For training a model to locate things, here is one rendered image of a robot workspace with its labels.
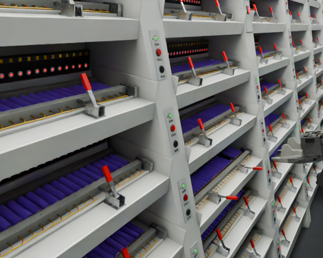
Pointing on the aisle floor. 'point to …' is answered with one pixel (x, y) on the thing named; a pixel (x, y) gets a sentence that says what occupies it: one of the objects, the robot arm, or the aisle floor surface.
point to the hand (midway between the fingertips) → (278, 156)
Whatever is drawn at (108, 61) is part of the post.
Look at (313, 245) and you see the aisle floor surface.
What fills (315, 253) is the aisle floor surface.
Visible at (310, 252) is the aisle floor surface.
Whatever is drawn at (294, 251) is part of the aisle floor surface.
